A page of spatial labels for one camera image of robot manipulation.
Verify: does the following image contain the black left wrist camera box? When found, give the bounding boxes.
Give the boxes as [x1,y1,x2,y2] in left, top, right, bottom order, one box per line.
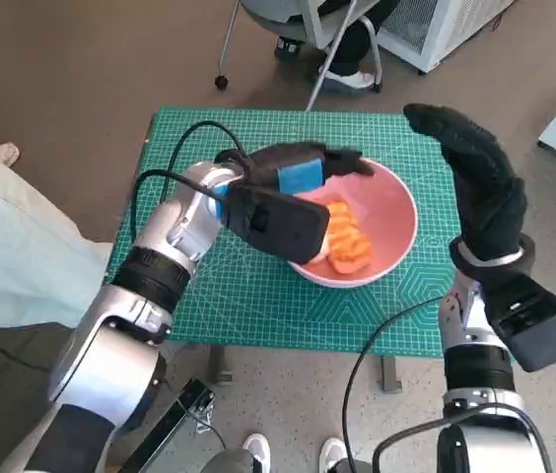
[220,183,332,266]

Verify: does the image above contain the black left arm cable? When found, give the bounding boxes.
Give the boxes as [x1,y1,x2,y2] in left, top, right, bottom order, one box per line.
[128,120,250,243]

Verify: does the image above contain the grey table leg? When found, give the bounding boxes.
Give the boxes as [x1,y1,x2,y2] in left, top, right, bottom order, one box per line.
[380,355,403,394]
[208,344,235,386]

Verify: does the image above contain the seated person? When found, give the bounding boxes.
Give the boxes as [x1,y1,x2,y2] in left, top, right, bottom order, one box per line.
[272,0,403,96]

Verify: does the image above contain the white shoe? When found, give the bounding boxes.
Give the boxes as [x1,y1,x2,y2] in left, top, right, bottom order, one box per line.
[241,433,272,468]
[317,437,349,470]

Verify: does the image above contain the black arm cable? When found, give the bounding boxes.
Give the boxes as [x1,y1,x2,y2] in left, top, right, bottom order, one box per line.
[128,120,250,243]
[341,295,446,473]

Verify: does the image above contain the black metal bar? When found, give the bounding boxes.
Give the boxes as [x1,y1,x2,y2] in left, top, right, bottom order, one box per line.
[118,377,217,473]

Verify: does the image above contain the pink bowl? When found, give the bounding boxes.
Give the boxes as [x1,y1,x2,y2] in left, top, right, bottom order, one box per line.
[285,157,419,290]

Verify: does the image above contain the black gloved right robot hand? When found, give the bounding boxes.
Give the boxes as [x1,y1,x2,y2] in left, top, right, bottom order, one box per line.
[402,102,528,263]

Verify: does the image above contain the grey office chair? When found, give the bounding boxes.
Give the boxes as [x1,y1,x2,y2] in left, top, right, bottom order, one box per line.
[213,0,385,113]

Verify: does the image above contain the green cutting mat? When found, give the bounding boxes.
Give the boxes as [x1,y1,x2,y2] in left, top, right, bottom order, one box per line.
[113,105,515,360]

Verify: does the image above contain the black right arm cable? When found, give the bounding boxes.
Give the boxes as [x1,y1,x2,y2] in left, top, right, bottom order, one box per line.
[341,295,446,473]

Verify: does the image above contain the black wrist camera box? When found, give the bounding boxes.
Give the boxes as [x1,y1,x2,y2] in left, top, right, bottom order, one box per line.
[220,183,332,266]
[474,273,556,374]

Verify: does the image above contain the white cabinet with grille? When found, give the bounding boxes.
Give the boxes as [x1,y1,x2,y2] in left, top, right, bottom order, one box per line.
[376,0,520,76]

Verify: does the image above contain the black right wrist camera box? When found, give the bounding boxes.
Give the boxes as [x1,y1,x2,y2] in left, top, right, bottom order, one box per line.
[474,273,556,374]

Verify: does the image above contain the long orange striped toy bread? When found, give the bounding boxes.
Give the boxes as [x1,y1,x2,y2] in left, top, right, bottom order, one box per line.
[314,198,375,275]

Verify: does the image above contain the black floor cable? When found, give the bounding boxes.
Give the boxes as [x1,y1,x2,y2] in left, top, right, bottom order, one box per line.
[193,416,231,450]

